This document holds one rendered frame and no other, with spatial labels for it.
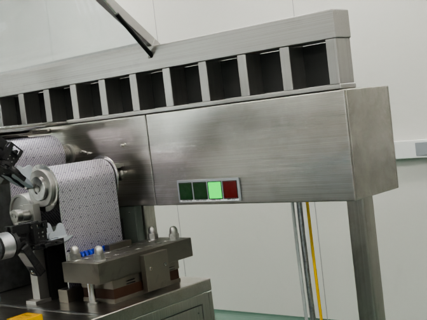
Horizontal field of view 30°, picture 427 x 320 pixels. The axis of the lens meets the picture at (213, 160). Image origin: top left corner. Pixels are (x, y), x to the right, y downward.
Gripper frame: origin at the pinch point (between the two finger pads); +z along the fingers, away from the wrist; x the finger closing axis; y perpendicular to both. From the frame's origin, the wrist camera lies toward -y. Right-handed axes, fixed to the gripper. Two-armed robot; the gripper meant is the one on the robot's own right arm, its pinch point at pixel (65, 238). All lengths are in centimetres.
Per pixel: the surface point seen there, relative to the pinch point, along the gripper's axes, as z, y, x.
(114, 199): 21.5, 8.6, -0.5
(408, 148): 259, 1, 14
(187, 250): 31.7, -9.8, -20.3
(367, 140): 40, 21, -84
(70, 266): -5.8, -7.3, -7.9
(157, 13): 264, 109, 199
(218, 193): 30.0, 8.3, -37.4
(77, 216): 5.3, 5.8, -0.5
